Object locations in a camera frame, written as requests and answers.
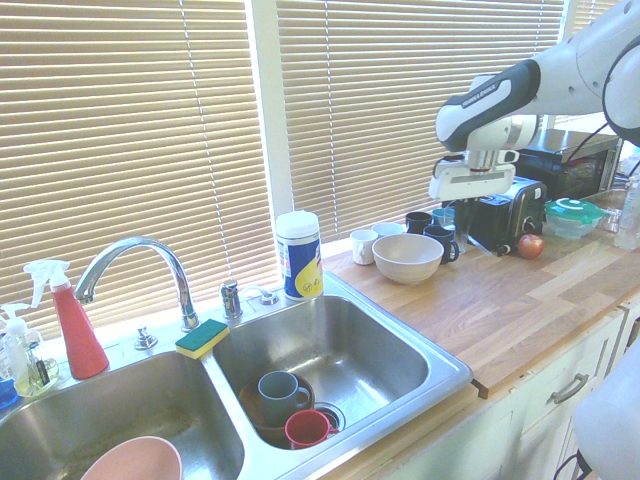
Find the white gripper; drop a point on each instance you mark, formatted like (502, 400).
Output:
(475, 181)

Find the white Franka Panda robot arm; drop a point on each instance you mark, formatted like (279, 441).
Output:
(565, 75)

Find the stainless steel double sink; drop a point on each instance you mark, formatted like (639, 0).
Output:
(350, 340)

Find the white sink sprayer head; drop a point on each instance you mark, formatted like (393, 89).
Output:
(267, 299)

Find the metal sink drain strainer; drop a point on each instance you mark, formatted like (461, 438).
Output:
(334, 417)

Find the teal cup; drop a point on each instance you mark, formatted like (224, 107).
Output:
(442, 216)

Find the tall clear glass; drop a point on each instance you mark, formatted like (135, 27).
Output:
(464, 235)

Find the dark blue mug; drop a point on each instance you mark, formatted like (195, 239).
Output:
(440, 237)

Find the black and silver toaster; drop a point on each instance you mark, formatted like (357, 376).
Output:
(520, 215)

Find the black mug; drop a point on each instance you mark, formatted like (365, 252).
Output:
(417, 222)

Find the red apple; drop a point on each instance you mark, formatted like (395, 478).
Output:
(531, 246)

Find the beige ceramic bowl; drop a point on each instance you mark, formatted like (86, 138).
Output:
(407, 260)

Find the clear container green lid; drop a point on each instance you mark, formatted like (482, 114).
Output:
(572, 217)

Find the black microwave oven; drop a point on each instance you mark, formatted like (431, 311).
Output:
(575, 170)

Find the white ribbed cup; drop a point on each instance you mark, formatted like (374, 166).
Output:
(362, 247)

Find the medium beige window blind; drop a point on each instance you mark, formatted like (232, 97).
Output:
(375, 100)

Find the clear water bottle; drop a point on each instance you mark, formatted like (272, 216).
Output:
(629, 220)

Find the white wipes canister yellow label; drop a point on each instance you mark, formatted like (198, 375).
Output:
(300, 260)

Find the narrow beige window blind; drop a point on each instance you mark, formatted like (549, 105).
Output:
(590, 15)

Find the white kitchen cabinet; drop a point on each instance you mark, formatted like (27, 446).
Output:
(540, 430)

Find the gray mug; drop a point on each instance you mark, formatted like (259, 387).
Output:
(277, 400)

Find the red mug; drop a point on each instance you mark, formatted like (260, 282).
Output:
(305, 432)

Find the brown wooden bowl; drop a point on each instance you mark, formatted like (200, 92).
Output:
(250, 405)

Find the green and yellow sponge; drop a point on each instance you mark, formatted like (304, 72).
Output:
(200, 337)

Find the chrome gooseneck faucet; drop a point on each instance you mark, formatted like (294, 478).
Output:
(150, 244)

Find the wide beige window blind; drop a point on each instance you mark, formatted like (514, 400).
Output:
(125, 150)

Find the red spray bottle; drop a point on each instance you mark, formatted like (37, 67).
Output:
(80, 340)

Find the pink plastic bowl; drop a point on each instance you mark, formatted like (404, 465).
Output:
(135, 462)

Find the yellow liquid glass bottle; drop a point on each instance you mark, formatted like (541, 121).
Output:
(37, 382)

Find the clear pump soap bottle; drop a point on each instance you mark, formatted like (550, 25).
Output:
(15, 350)

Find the blue plastic item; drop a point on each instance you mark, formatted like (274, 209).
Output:
(6, 395)

